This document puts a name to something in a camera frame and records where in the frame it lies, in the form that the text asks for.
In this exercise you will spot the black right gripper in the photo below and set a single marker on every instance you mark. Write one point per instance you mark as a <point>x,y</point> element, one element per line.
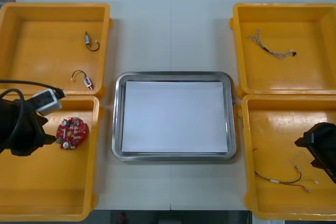
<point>324,145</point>

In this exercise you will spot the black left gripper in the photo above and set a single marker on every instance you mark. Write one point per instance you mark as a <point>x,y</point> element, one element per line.
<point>29,140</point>

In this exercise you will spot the round red circuit board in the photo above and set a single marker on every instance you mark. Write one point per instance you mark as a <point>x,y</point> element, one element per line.
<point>72,132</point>

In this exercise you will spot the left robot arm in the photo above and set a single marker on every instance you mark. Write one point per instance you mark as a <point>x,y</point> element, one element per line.
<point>10,121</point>

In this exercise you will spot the yellow-orange plastic bin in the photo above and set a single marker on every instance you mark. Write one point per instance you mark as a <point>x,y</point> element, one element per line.
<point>39,182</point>
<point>39,51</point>
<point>288,77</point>
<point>275,129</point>

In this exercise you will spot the steel tray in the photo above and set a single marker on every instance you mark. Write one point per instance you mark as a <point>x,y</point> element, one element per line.
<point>118,119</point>

